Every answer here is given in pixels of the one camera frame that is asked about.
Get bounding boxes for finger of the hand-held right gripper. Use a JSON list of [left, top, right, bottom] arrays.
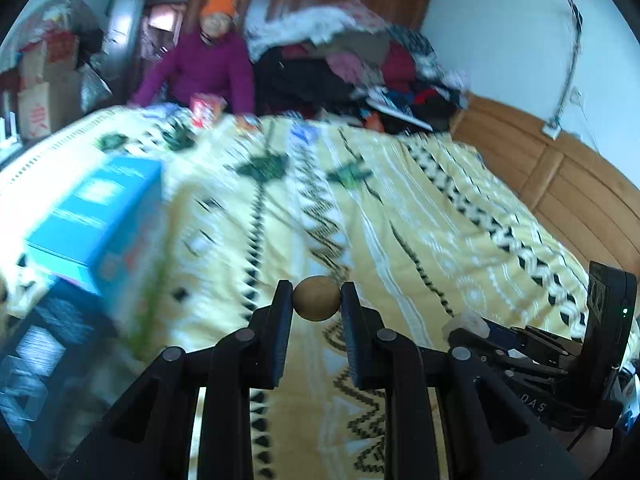
[[477, 317, 587, 358], [475, 347, 571, 393]]

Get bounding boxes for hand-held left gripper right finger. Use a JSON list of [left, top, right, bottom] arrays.
[[340, 282, 586, 480]]

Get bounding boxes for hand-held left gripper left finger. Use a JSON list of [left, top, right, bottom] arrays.
[[57, 280, 296, 480]]

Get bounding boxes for brown kiwi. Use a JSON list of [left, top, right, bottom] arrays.
[[292, 276, 342, 321]]

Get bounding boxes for white block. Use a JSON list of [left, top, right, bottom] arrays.
[[442, 312, 490, 348]]

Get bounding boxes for yellow patterned blanket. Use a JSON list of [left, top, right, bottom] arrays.
[[0, 107, 640, 480]]

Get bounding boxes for wooden headboard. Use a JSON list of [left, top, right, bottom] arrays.
[[450, 94, 640, 283]]

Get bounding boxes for green leafy vegetable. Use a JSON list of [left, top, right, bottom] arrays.
[[327, 160, 373, 188], [237, 154, 290, 180], [97, 132, 128, 152], [161, 127, 196, 151]]

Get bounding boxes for blue white packet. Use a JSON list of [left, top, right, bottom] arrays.
[[290, 122, 321, 145]]

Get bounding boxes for blue green printed box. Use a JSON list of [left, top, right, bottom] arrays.
[[26, 155, 166, 356]]

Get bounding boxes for red instant noodle cup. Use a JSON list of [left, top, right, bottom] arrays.
[[190, 94, 226, 128]]

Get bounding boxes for black printed box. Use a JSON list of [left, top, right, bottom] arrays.
[[0, 277, 118, 428]]

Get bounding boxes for pile of clothes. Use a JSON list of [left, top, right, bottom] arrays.
[[245, 0, 471, 136]]

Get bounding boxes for cardboard box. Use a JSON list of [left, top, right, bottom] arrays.
[[17, 35, 83, 141]]

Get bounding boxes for wall cable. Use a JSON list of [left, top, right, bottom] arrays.
[[547, 0, 586, 128]]

